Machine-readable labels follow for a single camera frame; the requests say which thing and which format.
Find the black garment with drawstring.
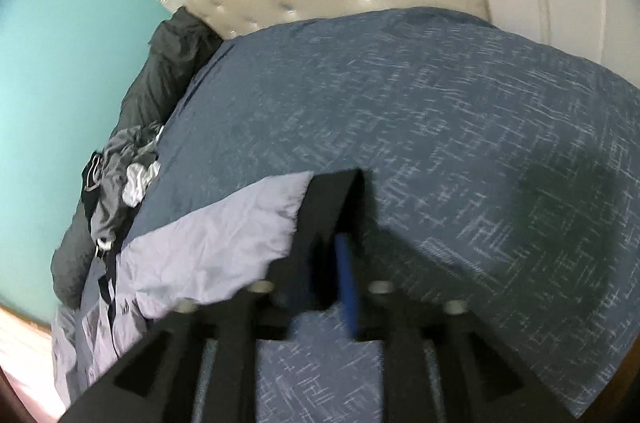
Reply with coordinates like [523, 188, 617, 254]
[80, 151, 104, 223]

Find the dark grey garment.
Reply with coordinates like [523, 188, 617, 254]
[87, 122, 164, 252]

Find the dark grey rolled duvet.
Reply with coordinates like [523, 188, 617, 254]
[51, 7, 222, 310]

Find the blue patterned bed sheet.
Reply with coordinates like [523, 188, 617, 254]
[106, 8, 639, 422]

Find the grey black zip jacket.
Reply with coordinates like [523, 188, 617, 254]
[49, 167, 369, 413]

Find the white garment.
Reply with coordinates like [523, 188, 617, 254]
[122, 161, 160, 208]

